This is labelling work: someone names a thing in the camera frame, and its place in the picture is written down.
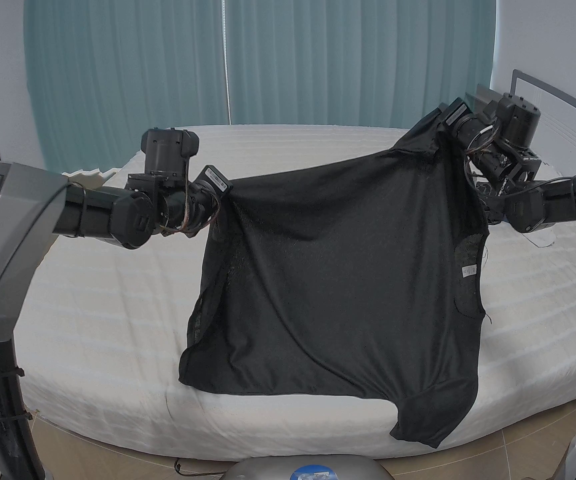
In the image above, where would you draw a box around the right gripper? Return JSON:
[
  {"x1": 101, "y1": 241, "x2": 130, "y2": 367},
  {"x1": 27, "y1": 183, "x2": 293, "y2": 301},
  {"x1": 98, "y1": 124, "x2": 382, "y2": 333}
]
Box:
[{"x1": 441, "y1": 96, "x2": 490, "y2": 144}]

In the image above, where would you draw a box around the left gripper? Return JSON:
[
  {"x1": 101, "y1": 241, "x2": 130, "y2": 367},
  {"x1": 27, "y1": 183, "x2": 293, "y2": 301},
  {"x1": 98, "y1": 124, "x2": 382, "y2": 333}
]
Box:
[{"x1": 169, "y1": 164, "x2": 234, "y2": 234}]

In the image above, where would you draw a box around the black T-shirt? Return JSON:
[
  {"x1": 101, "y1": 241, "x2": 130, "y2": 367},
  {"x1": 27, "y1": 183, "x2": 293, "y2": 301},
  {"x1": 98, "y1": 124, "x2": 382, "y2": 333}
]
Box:
[{"x1": 178, "y1": 110, "x2": 491, "y2": 450}]

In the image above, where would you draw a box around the bed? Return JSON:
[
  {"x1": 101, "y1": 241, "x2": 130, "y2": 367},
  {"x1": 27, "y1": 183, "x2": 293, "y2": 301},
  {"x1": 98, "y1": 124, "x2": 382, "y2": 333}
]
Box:
[{"x1": 0, "y1": 69, "x2": 576, "y2": 461}]

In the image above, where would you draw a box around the blue-green curtain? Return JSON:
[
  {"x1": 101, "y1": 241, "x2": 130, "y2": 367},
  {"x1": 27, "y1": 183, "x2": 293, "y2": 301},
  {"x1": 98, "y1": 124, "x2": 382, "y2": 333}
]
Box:
[
  {"x1": 23, "y1": 0, "x2": 231, "y2": 189},
  {"x1": 223, "y1": 0, "x2": 497, "y2": 130}
]

